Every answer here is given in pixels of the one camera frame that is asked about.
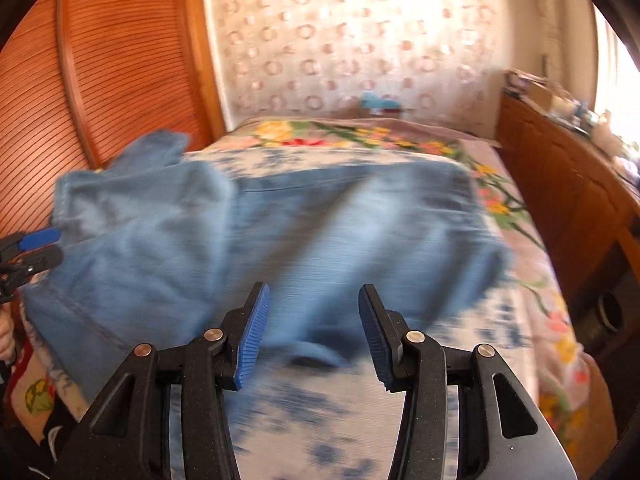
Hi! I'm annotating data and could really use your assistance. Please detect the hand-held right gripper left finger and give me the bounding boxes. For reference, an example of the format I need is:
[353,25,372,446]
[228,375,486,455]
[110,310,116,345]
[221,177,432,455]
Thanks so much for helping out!
[50,281,271,480]

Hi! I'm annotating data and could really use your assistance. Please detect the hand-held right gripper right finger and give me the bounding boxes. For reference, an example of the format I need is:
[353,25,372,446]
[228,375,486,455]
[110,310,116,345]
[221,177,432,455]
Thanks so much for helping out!
[358,284,576,480]

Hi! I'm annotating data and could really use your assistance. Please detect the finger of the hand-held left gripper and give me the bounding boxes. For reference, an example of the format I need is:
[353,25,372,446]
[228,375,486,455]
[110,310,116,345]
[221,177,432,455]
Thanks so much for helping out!
[0,227,62,261]
[0,246,65,306]

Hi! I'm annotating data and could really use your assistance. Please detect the blue denim pants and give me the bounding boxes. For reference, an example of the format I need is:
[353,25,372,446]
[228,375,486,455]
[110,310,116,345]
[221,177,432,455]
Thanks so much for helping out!
[22,130,516,403]

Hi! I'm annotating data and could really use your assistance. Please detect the person's left hand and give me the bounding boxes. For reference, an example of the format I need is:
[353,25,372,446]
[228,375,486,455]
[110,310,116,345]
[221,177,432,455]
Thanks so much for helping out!
[0,310,16,362]

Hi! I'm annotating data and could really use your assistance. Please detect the brown wooden wardrobe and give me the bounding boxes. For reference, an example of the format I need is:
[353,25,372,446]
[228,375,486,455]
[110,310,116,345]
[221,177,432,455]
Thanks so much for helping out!
[0,0,226,241]

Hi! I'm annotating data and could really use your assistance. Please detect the bed with floral sheets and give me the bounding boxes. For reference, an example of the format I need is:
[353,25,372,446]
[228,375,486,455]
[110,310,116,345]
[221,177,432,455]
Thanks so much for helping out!
[10,116,617,461]

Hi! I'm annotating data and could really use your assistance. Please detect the cardboard box with blue items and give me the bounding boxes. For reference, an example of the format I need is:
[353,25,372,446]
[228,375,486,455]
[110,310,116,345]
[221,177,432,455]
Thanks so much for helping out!
[359,91,404,119]

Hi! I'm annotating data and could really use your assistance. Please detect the brown wooden sideboard cabinet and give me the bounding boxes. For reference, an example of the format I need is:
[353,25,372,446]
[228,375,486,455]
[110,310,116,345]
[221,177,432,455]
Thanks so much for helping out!
[494,94,640,361]

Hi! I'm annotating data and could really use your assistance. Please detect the open cardboard box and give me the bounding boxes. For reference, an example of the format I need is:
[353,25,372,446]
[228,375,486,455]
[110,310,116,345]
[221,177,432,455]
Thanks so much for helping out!
[519,80,557,112]

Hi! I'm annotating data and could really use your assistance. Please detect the sheer circle-patterned curtain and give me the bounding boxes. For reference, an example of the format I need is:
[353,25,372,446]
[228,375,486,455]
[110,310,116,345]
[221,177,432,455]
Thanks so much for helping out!
[201,0,542,122]

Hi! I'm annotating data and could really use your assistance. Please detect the window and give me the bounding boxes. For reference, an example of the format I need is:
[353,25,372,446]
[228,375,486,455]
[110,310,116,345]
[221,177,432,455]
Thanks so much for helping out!
[592,4,640,152]

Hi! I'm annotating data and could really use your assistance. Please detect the white bundled window curtain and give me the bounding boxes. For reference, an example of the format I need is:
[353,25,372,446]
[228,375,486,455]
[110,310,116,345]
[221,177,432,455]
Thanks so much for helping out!
[521,0,559,63]

